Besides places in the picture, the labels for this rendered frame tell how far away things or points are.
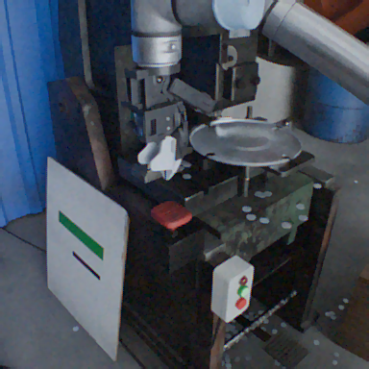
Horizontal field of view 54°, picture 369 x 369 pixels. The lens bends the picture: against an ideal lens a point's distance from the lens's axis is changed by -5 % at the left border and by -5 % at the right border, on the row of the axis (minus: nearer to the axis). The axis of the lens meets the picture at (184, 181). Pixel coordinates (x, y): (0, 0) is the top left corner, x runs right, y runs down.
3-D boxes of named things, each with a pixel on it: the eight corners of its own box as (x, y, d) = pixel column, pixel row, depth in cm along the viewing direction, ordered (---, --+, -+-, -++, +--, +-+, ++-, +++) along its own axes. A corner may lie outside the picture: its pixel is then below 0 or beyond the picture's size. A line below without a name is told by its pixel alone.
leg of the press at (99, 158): (223, 405, 111) (254, 142, 67) (196, 427, 105) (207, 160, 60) (83, 260, 172) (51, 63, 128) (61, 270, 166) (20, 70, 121)
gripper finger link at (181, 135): (162, 155, 66) (161, 108, 62) (170, 152, 67) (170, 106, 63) (180, 164, 63) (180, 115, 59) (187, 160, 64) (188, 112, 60)
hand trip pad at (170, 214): (194, 243, 76) (194, 212, 72) (170, 256, 73) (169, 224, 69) (172, 228, 81) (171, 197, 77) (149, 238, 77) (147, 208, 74)
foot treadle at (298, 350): (307, 359, 113) (309, 350, 111) (287, 379, 108) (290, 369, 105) (187, 268, 152) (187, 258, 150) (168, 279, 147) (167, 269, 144)
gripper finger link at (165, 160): (145, 186, 66) (142, 138, 62) (172, 176, 70) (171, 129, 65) (156, 194, 64) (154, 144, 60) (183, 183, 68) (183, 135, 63)
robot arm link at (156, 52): (160, 30, 60) (194, 35, 55) (161, 57, 63) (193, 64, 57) (122, 35, 56) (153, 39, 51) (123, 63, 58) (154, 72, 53)
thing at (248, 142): (241, 114, 115) (241, 111, 115) (323, 144, 96) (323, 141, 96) (167, 137, 99) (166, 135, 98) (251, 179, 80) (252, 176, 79)
